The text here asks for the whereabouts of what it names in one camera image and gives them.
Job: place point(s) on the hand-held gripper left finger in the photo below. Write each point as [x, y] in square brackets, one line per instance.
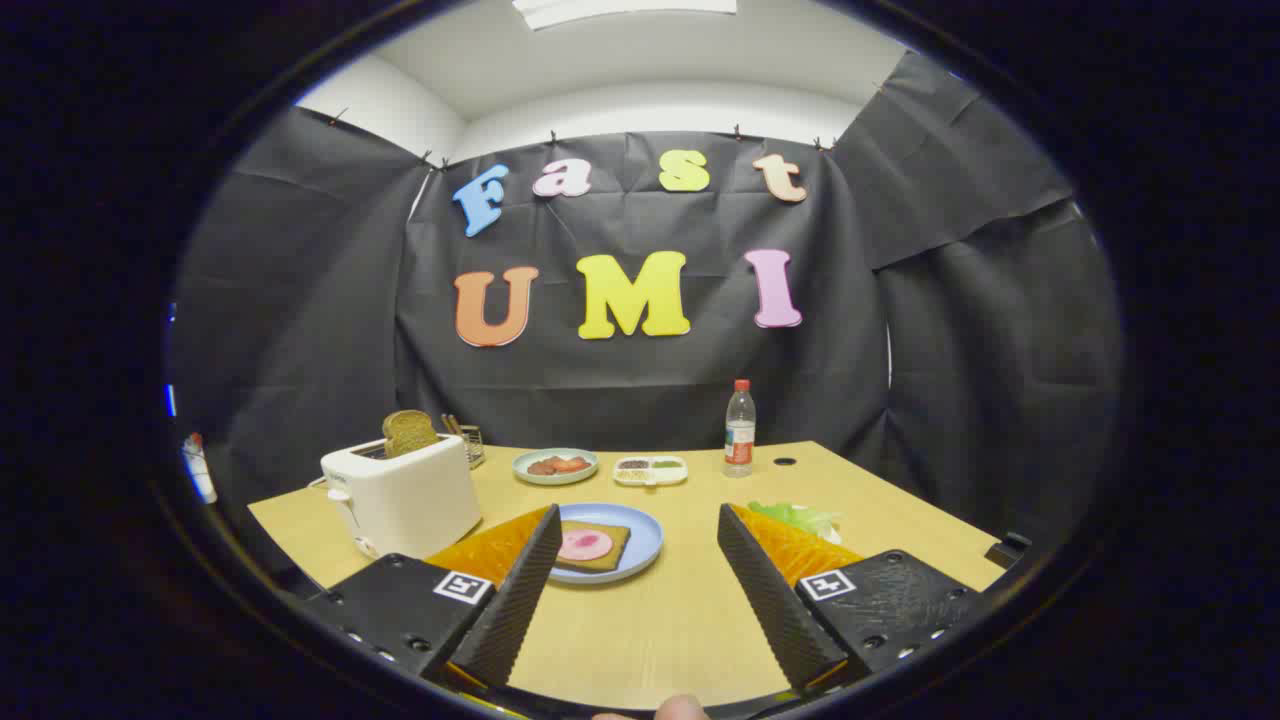
[520, 600]

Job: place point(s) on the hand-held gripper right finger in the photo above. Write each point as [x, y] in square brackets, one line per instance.
[765, 600]

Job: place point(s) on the green lettuce leaf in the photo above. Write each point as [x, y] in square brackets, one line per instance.
[800, 518]

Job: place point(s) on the brown toast bread slice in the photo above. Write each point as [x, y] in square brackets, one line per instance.
[410, 433]

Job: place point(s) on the pink ham slice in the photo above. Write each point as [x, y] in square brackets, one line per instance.
[585, 545]

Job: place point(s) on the white square plate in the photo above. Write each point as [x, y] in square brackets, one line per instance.
[836, 535]

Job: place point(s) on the square bread slice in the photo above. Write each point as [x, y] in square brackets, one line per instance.
[615, 550]

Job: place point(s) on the pale green round plate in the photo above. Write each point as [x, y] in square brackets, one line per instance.
[530, 476]

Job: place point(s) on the brown meat slice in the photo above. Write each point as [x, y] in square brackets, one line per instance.
[582, 467]
[541, 468]

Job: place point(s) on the blue round plate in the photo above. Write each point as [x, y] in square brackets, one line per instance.
[645, 535]

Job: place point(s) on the red tomato slice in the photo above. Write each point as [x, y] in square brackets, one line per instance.
[566, 463]

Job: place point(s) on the white toaster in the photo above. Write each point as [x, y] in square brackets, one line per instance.
[410, 500]

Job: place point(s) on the clear plastic water bottle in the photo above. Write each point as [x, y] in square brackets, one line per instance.
[740, 435]

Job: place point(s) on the white divided seasoning dish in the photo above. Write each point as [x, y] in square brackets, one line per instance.
[650, 472]

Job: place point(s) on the brown wooden sticks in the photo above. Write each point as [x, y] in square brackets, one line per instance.
[451, 424]

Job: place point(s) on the small black object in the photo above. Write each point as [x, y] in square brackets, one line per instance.
[1008, 550]

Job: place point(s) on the white and red object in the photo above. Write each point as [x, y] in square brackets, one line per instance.
[200, 475]

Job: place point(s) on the ceiling light panel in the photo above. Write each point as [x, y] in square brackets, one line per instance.
[620, 10]

